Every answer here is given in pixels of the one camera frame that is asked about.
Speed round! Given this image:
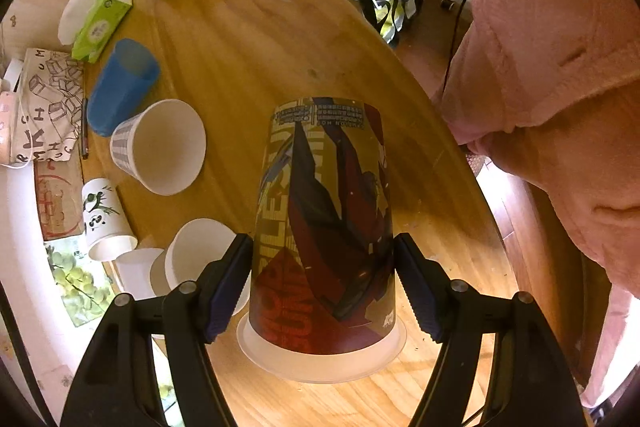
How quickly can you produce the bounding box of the cardboard box with red print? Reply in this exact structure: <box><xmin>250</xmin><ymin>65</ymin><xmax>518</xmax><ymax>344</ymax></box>
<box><xmin>34</xmin><ymin>157</ymin><xmax>86</xmax><ymax>242</ymax></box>

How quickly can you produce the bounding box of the grape picture sheet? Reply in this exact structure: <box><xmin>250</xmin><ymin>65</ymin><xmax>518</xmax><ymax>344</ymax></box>
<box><xmin>44</xmin><ymin>239</ymin><xmax>119</xmax><ymax>328</ymax></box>

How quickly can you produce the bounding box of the pink power strip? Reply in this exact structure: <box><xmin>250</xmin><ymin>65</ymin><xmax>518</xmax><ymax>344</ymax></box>
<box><xmin>0</xmin><ymin>91</ymin><xmax>16</xmax><ymax>165</ymax></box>

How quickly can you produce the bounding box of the large printed paper cup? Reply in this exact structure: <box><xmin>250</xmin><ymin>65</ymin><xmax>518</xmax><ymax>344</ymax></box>
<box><xmin>236</xmin><ymin>96</ymin><xmax>408</xmax><ymax>383</ymax></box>

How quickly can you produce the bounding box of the plain white paper cup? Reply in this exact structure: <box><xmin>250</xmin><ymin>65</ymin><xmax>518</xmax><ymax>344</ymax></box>
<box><xmin>114</xmin><ymin>248</ymin><xmax>168</xmax><ymax>341</ymax></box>
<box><xmin>164</xmin><ymin>218</ymin><xmax>251</xmax><ymax>319</ymax></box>

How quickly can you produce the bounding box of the white printed tote bag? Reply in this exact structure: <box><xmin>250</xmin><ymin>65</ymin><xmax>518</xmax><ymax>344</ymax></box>
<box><xmin>9</xmin><ymin>48</ymin><xmax>86</xmax><ymax>165</ymax></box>

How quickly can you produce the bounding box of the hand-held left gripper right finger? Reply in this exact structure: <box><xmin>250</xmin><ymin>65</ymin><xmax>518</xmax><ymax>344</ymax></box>
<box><xmin>393</xmin><ymin>232</ymin><xmax>586</xmax><ymax>427</ymax></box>

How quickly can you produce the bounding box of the white panda print cup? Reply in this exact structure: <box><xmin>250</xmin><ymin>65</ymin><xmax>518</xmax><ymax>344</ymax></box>
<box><xmin>81</xmin><ymin>178</ymin><xmax>138</xmax><ymax>263</ymax></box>

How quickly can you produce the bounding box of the white striped paper cup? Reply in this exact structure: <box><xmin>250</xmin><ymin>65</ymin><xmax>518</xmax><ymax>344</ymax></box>
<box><xmin>110</xmin><ymin>99</ymin><xmax>207</xmax><ymax>196</ymax></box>

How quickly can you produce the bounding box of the person in pink robe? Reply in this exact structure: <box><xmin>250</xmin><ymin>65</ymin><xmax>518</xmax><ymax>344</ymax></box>
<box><xmin>431</xmin><ymin>0</ymin><xmax>640</xmax><ymax>409</ymax></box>

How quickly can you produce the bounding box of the dark pen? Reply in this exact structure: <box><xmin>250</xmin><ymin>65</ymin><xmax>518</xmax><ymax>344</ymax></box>
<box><xmin>80</xmin><ymin>98</ymin><xmax>90</xmax><ymax>159</ymax></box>

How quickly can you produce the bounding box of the green tissue box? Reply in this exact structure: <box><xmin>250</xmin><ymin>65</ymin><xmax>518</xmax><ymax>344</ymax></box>
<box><xmin>71</xmin><ymin>0</ymin><xmax>134</xmax><ymax>64</ymax></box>

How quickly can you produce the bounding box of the black cable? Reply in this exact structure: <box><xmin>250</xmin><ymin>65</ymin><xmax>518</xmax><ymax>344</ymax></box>
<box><xmin>440</xmin><ymin>0</ymin><xmax>497</xmax><ymax>94</ymax></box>

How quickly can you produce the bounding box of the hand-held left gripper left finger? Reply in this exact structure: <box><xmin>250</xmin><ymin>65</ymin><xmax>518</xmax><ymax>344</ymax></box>
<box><xmin>60</xmin><ymin>233</ymin><xmax>255</xmax><ymax>427</ymax></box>

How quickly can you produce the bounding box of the blue plastic cup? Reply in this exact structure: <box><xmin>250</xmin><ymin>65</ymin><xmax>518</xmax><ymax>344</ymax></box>
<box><xmin>87</xmin><ymin>38</ymin><xmax>162</xmax><ymax>138</ymax></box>

